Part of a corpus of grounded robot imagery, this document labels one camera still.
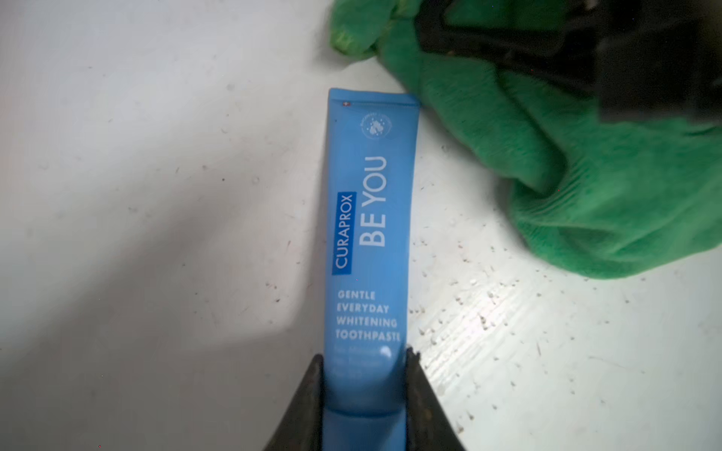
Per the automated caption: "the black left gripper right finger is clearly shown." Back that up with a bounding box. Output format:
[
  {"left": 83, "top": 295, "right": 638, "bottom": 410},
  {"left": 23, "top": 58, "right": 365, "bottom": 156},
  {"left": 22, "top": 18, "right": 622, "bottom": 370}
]
[{"left": 405, "top": 347, "right": 466, "bottom": 451}]

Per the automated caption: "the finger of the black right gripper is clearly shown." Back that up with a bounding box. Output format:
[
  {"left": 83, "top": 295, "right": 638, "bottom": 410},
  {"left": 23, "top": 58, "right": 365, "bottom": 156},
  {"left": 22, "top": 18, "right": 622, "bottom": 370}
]
[{"left": 415, "top": 1, "right": 599, "bottom": 93}]

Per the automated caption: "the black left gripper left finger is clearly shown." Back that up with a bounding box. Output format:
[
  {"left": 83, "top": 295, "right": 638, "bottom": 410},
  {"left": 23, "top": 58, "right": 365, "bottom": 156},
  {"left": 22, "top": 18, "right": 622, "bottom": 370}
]
[{"left": 263, "top": 354, "right": 325, "bottom": 451}]

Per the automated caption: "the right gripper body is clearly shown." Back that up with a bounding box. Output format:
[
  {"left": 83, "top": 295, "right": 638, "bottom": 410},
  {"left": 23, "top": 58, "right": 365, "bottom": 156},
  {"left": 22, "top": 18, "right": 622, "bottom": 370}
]
[{"left": 563, "top": 1, "right": 721, "bottom": 124}]

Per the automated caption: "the green cleaning cloth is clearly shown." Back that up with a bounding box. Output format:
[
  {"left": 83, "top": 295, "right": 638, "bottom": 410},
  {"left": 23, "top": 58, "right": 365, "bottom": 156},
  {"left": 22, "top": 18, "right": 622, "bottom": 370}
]
[{"left": 329, "top": 1, "right": 721, "bottom": 279}]

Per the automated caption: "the blue toothpaste tube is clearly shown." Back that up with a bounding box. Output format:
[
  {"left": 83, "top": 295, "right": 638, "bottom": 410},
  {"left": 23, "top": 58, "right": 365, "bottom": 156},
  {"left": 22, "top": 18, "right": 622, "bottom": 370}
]
[{"left": 322, "top": 88, "right": 419, "bottom": 450}]

